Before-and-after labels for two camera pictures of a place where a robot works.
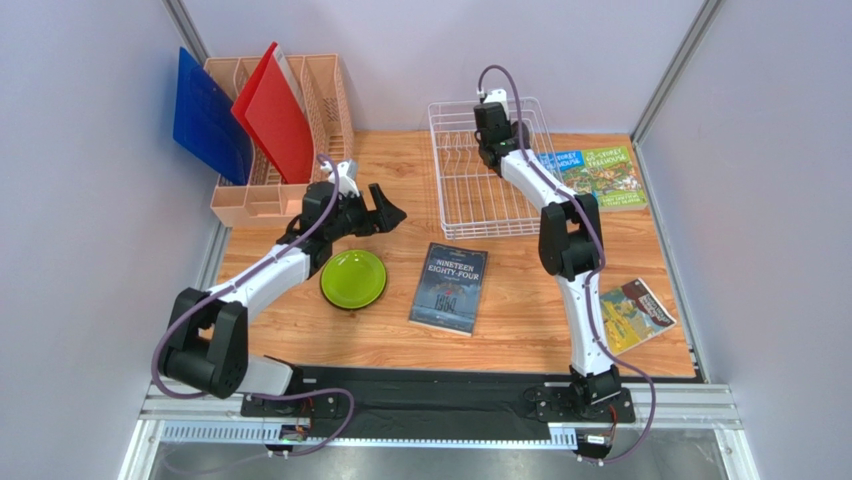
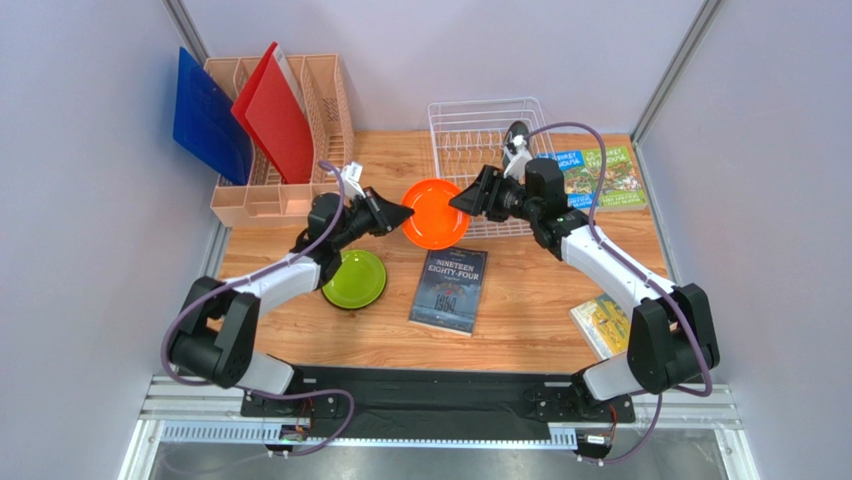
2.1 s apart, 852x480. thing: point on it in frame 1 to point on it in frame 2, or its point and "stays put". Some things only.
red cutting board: [273, 112] stays put
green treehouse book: [614, 179] stays put
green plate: [353, 279] stays put
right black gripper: [485, 150] to [490, 193]
